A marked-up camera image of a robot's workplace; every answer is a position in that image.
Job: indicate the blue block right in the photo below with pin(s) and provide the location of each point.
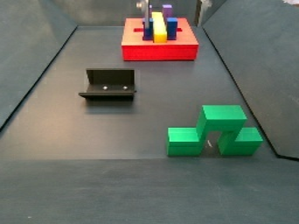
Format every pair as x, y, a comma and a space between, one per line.
171, 28

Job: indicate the yellow long bar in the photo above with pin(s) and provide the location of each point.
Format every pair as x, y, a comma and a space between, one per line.
159, 27

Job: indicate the blue block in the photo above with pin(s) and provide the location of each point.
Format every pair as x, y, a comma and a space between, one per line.
148, 29
171, 28

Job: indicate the purple block right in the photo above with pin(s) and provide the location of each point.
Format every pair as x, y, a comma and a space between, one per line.
167, 10

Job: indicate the blue block left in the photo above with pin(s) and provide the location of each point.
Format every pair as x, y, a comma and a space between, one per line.
148, 29

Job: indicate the black angle bracket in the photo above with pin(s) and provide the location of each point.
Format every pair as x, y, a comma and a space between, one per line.
109, 84

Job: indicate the red board base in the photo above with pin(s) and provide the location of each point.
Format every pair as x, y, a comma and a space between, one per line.
144, 50

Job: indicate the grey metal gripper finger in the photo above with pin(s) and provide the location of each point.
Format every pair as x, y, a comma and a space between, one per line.
143, 5

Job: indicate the green arch object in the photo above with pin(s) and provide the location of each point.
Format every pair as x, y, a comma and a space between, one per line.
237, 140

